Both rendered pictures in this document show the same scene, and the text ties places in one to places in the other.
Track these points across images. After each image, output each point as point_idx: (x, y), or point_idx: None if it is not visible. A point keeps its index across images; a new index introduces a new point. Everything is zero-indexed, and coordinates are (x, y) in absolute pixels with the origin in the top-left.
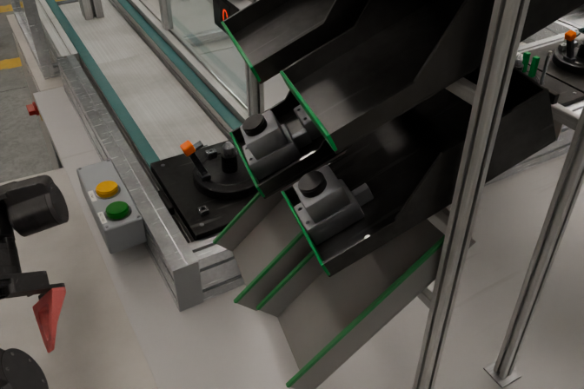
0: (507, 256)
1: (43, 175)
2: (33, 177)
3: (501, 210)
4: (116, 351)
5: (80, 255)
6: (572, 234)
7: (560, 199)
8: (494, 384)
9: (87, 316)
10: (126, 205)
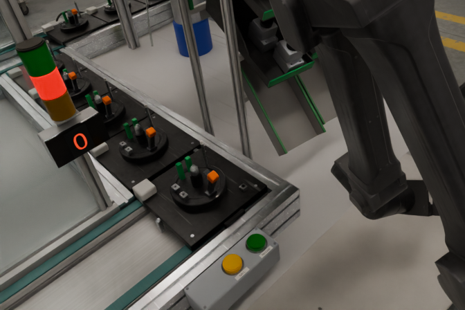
0: (208, 104)
1: (338, 160)
2: (341, 167)
3: (172, 108)
4: (344, 234)
5: (275, 304)
6: (187, 88)
7: None
8: None
9: (328, 265)
10: (251, 235)
